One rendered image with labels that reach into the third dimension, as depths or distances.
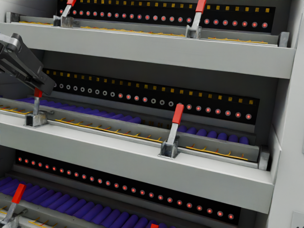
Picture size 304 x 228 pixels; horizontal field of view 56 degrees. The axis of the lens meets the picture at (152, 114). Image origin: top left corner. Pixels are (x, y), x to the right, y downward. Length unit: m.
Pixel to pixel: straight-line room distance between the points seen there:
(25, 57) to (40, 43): 0.15
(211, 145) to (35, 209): 0.36
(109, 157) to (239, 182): 0.21
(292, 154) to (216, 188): 0.12
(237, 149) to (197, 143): 0.07
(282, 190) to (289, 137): 0.07
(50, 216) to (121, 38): 0.36
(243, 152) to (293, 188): 0.10
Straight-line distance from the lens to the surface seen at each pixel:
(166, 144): 0.46
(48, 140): 0.54
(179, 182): 0.45
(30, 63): 0.48
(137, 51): 0.51
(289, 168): 0.44
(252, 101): 0.60
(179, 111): 0.48
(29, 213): 0.64
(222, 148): 0.50
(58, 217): 0.60
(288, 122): 0.44
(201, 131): 0.56
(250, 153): 0.50
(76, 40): 0.57
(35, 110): 0.58
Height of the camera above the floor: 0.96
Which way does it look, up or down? 8 degrees up
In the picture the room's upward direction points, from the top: 13 degrees clockwise
